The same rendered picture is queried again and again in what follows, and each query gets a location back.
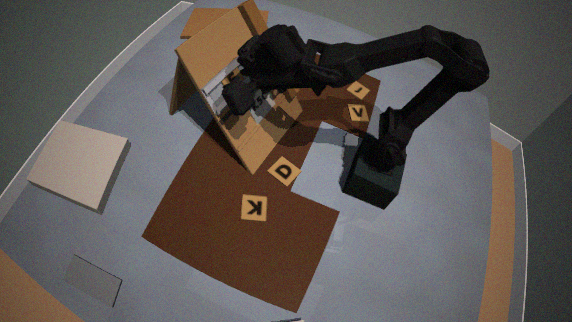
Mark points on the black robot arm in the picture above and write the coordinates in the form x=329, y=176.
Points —
x=464, y=69

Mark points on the tan cardboard-coloured slanted board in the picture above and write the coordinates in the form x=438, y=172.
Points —
x=208, y=57

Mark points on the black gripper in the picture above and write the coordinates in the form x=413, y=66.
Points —
x=239, y=96

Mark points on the grey paper ticket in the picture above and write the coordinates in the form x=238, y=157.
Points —
x=263, y=103

